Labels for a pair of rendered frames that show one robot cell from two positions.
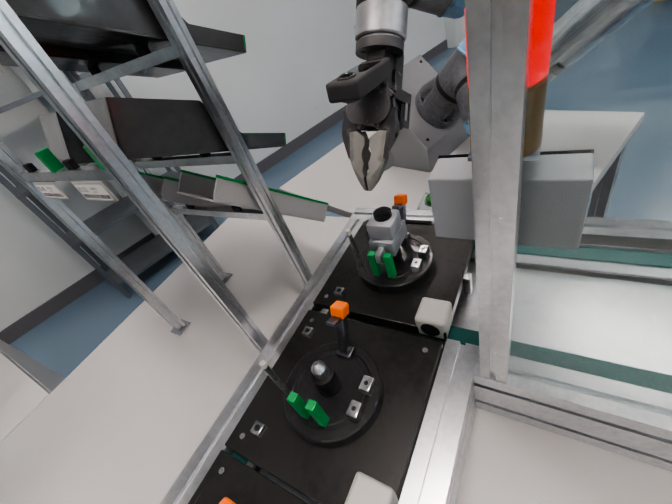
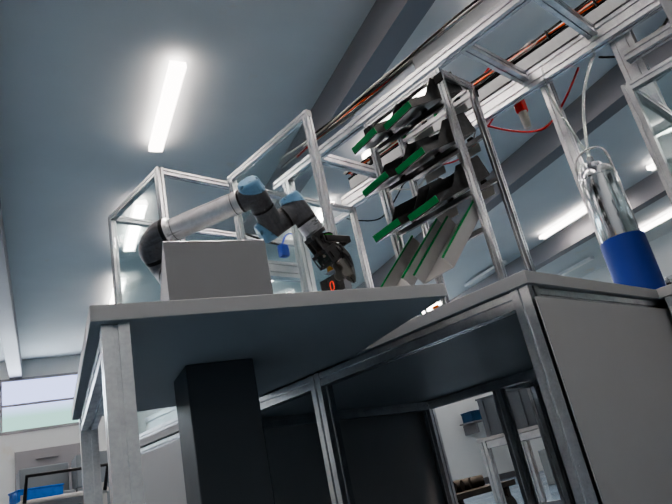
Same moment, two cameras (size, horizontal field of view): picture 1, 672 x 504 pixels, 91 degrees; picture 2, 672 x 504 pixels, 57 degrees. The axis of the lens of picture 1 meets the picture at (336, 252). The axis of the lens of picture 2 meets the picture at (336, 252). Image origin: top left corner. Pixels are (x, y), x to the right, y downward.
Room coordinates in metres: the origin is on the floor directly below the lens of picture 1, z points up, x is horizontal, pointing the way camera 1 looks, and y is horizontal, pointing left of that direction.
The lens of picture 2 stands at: (2.45, -0.05, 0.50)
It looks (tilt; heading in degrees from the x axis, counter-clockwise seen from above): 20 degrees up; 182
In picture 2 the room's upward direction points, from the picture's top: 12 degrees counter-clockwise
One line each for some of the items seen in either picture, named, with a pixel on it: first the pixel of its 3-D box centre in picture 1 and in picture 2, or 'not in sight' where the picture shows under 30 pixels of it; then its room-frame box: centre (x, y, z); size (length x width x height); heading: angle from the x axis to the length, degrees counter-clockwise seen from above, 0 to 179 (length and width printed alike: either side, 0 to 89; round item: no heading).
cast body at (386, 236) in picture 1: (383, 231); not in sight; (0.43, -0.09, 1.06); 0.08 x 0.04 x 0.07; 138
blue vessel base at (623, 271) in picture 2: not in sight; (635, 273); (0.24, 0.89, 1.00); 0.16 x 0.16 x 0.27
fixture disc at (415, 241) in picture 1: (394, 261); not in sight; (0.43, -0.09, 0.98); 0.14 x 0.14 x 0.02
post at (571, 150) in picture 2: not in sight; (579, 172); (-0.08, 0.96, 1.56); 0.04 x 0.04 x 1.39; 48
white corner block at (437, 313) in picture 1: (434, 318); not in sight; (0.30, -0.10, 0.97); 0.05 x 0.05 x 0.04; 48
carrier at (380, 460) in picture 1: (325, 378); not in sight; (0.24, 0.08, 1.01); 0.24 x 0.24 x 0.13; 48
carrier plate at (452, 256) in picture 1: (396, 268); not in sight; (0.43, -0.09, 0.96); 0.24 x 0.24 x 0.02; 48
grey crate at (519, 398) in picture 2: not in sight; (541, 404); (-1.50, 0.82, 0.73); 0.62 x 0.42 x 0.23; 48
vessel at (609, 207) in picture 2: not in sight; (603, 192); (0.24, 0.89, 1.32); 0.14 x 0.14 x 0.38
